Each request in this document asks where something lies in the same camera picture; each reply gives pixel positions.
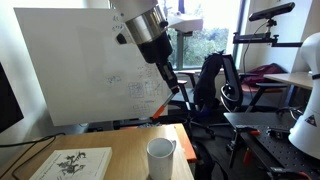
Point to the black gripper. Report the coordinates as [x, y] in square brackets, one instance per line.
[158, 51]

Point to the orange and white pen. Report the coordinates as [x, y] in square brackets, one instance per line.
[162, 107]

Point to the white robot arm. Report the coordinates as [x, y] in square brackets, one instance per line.
[146, 26]

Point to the black office chair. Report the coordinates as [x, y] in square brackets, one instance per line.
[202, 95]

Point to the large grey whiteboard panel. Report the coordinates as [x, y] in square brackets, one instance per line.
[84, 74]

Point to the white ceramic mug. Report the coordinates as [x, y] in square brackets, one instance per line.
[160, 158]

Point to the maroon bag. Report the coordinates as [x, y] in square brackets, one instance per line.
[259, 72]

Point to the black orange clamp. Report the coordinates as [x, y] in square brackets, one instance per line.
[277, 173]
[238, 130]

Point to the white book with drawing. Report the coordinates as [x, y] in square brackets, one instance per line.
[75, 164]

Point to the light wooden side desk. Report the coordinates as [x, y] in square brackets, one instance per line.
[299, 79]

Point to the black computer monitor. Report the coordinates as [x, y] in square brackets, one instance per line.
[10, 111]

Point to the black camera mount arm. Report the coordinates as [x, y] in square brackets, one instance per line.
[264, 37]

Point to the black stereo camera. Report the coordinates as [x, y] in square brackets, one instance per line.
[271, 12]

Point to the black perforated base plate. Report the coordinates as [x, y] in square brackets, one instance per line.
[272, 146]

